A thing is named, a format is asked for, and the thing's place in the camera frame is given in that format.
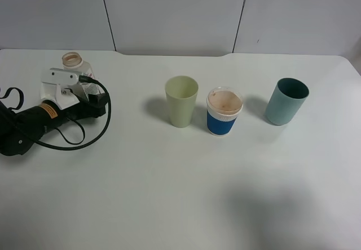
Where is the clear plastic drink bottle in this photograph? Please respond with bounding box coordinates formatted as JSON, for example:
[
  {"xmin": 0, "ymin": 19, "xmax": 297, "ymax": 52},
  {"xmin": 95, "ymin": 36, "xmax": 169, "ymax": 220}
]
[{"xmin": 62, "ymin": 52, "xmax": 100, "ymax": 99}]

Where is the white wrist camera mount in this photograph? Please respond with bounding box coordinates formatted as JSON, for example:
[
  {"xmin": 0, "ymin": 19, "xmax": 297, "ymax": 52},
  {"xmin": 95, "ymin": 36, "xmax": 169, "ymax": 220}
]
[{"xmin": 40, "ymin": 68, "xmax": 84, "ymax": 110}]

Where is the teal cylindrical cup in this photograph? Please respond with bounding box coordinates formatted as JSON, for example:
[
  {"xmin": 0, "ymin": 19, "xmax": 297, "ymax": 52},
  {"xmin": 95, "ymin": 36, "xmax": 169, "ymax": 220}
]
[{"xmin": 265, "ymin": 78, "xmax": 310, "ymax": 126}]

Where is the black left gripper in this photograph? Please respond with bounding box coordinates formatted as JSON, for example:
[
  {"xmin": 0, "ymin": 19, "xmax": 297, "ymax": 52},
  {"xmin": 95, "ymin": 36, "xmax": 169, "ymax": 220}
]
[{"xmin": 58, "ymin": 91, "xmax": 108, "ymax": 123}]

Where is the black camera cable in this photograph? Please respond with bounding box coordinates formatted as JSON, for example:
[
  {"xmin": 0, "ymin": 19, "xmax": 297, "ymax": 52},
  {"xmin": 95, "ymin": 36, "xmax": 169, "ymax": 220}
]
[{"xmin": 33, "ymin": 75, "xmax": 112, "ymax": 151}]

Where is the pale green plastic cup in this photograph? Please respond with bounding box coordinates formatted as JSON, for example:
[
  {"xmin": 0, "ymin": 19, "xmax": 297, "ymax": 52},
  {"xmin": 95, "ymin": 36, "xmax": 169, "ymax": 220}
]
[{"xmin": 165, "ymin": 76, "xmax": 199, "ymax": 128}]

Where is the blue sleeved paper cup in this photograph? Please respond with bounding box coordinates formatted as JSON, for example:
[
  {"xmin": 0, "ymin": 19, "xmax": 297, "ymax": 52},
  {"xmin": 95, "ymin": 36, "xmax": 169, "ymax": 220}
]
[{"xmin": 206, "ymin": 86, "xmax": 244, "ymax": 136}]

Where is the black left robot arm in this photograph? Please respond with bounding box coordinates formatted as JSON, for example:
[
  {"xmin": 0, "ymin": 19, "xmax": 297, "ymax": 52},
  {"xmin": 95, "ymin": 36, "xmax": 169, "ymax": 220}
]
[{"xmin": 1, "ymin": 87, "xmax": 111, "ymax": 156}]

